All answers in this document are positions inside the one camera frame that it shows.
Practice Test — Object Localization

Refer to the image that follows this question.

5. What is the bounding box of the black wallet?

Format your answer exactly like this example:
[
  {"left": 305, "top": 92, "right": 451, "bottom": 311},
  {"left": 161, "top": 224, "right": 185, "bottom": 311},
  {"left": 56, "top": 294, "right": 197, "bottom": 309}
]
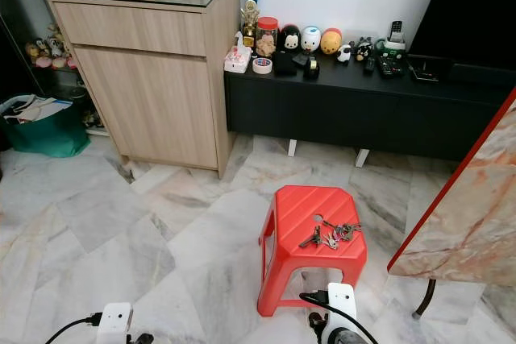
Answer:
[{"left": 274, "top": 52, "right": 299, "bottom": 77}]

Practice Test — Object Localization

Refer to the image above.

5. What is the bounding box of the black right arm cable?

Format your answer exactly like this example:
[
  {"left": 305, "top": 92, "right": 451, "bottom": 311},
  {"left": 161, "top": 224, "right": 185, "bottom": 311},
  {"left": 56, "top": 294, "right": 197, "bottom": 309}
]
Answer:
[{"left": 300, "top": 292, "right": 372, "bottom": 341}]

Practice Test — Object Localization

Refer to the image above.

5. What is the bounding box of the orange round plush toy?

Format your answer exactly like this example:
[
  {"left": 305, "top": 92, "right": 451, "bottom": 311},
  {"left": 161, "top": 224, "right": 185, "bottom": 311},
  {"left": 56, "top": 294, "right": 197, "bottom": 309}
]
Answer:
[{"left": 320, "top": 28, "right": 343, "bottom": 56}]

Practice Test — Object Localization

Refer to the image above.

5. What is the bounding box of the black curved table leg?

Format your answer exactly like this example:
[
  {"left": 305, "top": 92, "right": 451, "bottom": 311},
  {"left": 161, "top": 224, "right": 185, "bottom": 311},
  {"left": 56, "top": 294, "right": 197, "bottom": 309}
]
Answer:
[{"left": 413, "top": 280, "right": 436, "bottom": 318}]

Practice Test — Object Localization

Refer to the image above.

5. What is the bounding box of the glass display cabinet with toys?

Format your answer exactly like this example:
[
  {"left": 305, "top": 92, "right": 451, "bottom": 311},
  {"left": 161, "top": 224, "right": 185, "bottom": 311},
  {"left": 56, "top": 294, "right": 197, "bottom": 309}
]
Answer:
[{"left": 0, "top": 0, "right": 85, "bottom": 131}]

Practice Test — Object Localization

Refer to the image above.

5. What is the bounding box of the cordless phone on base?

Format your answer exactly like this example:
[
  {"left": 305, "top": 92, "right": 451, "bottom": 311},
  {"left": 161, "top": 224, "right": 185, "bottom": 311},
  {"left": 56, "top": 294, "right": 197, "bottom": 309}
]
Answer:
[{"left": 385, "top": 20, "right": 408, "bottom": 56}]

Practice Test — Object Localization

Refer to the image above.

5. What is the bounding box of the roll of tape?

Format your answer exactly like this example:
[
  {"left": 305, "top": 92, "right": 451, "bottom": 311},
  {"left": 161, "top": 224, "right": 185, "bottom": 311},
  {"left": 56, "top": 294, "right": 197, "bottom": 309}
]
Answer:
[{"left": 252, "top": 57, "right": 273, "bottom": 75}]

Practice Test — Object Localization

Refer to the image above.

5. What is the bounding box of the black mouse plush toy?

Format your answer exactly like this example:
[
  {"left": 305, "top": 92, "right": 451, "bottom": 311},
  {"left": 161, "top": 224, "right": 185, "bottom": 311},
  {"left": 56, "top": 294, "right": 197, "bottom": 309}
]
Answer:
[{"left": 278, "top": 24, "right": 302, "bottom": 55}]

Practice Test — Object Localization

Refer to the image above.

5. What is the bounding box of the small gold trophy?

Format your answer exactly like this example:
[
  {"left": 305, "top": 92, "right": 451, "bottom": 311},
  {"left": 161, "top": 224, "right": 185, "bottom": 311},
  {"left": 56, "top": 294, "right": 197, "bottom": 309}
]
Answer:
[{"left": 240, "top": 0, "right": 260, "bottom": 47}]

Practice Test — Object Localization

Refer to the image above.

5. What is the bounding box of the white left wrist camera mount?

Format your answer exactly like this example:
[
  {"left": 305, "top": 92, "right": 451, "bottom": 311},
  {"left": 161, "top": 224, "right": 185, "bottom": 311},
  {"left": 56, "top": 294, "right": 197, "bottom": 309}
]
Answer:
[{"left": 95, "top": 302, "right": 134, "bottom": 344}]

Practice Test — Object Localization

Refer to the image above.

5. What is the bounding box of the black television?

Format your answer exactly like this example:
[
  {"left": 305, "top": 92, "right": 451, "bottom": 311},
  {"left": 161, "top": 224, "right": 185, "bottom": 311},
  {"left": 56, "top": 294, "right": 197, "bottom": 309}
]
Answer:
[{"left": 407, "top": 0, "right": 516, "bottom": 59}]

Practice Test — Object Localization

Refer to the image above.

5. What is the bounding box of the bunch of keys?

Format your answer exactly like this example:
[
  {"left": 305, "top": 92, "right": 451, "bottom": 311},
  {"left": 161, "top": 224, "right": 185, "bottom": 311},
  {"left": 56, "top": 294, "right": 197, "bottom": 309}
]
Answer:
[{"left": 300, "top": 219, "right": 362, "bottom": 250}]

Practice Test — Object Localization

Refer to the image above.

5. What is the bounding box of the wide black remote control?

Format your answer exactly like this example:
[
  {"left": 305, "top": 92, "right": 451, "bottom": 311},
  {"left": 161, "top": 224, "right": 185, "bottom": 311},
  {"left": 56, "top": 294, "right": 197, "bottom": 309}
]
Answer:
[{"left": 377, "top": 56, "right": 406, "bottom": 79}]

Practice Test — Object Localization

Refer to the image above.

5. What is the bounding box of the pink white tissue box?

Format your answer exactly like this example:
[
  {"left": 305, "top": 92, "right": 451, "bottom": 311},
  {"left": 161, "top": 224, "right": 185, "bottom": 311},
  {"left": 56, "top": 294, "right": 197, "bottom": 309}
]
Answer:
[{"left": 224, "top": 42, "right": 253, "bottom": 75}]

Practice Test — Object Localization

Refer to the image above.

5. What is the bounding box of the green bag with papers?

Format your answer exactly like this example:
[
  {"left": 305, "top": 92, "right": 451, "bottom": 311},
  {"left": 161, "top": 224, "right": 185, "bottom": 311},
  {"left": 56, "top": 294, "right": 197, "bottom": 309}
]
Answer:
[{"left": 0, "top": 94, "right": 91, "bottom": 160}]

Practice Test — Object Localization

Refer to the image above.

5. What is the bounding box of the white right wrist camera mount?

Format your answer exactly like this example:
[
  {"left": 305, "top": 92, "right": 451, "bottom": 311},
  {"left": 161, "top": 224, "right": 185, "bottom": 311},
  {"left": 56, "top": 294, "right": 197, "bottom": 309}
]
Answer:
[{"left": 327, "top": 283, "right": 358, "bottom": 337}]

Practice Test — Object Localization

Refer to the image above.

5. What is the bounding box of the small black figure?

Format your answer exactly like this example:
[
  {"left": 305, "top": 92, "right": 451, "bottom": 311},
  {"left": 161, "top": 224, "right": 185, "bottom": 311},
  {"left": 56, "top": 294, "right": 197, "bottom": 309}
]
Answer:
[{"left": 355, "top": 36, "right": 373, "bottom": 61}]

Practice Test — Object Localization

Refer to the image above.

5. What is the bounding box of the white round plush toy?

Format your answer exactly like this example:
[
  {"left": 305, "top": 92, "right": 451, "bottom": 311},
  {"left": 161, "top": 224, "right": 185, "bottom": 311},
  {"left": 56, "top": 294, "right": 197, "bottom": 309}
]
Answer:
[{"left": 300, "top": 26, "right": 323, "bottom": 55}]

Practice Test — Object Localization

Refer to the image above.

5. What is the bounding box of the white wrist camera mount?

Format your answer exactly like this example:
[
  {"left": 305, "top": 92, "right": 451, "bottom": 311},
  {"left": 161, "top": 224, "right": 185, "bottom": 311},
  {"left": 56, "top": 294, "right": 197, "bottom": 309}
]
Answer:
[
  {"left": 327, "top": 283, "right": 358, "bottom": 337},
  {"left": 95, "top": 302, "right": 134, "bottom": 344}
]

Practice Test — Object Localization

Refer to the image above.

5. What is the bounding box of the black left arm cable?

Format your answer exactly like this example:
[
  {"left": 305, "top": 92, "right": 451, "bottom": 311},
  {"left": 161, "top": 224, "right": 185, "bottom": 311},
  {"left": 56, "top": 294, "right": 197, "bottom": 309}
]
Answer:
[{"left": 46, "top": 312, "right": 104, "bottom": 344}]

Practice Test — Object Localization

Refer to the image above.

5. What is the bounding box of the flat black tray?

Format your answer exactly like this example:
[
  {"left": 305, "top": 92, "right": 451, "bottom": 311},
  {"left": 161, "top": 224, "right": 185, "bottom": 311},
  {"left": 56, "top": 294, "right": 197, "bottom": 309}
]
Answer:
[{"left": 410, "top": 64, "right": 444, "bottom": 83}]

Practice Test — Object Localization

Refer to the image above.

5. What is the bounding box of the clear jar with red lid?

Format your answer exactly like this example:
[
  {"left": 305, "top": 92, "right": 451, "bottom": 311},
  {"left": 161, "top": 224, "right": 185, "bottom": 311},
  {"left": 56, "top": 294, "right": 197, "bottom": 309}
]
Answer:
[{"left": 256, "top": 17, "right": 280, "bottom": 58}]

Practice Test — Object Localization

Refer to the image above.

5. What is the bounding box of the red plastic stool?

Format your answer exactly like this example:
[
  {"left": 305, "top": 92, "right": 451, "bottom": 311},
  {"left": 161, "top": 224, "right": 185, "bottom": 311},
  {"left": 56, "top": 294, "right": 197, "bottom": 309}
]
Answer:
[{"left": 256, "top": 185, "right": 368, "bottom": 318}]

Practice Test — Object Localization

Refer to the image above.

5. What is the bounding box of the light wooden cabinet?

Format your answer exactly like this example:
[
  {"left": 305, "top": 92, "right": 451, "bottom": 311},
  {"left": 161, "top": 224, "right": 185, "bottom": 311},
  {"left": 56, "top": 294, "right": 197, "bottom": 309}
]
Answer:
[{"left": 46, "top": 0, "right": 243, "bottom": 180}]

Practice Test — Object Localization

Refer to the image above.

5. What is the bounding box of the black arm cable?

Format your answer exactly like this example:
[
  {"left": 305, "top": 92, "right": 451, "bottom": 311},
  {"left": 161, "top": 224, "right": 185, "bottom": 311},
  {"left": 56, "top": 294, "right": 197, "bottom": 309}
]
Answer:
[
  {"left": 46, "top": 312, "right": 104, "bottom": 344},
  {"left": 300, "top": 292, "right": 372, "bottom": 341}
]

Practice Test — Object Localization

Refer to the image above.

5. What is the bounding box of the black low tv console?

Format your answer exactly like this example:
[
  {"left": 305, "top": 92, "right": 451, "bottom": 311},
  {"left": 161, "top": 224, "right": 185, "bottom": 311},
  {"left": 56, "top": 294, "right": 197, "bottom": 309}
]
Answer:
[{"left": 224, "top": 52, "right": 516, "bottom": 164}]

